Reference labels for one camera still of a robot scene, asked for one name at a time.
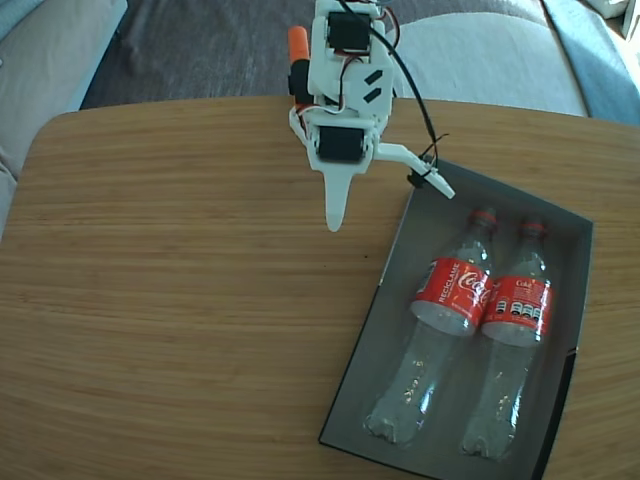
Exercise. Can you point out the clear bottle red logo label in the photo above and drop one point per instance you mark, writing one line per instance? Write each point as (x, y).
(452, 295)

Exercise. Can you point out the clear bottle red text label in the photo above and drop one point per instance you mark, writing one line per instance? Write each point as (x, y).
(520, 305)

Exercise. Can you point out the grey cardboard box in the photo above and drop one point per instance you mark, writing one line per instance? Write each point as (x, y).
(395, 320)

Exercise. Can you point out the orange black table clamp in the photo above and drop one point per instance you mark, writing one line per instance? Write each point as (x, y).
(299, 45)

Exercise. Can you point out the pale grey upholstered seat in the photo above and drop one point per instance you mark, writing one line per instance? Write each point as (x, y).
(475, 65)

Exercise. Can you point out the dark grey rug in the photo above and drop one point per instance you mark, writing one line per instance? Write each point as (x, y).
(140, 55)

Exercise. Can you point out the blue grey blanket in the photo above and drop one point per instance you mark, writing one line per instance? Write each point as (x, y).
(600, 65)

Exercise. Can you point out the grey sofa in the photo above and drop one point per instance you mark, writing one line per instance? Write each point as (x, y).
(45, 75)

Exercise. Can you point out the teal cushion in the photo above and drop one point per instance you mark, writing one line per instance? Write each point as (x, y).
(15, 15)

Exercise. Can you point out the flat white camera mount plate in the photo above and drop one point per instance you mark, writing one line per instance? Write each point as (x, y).
(400, 154)

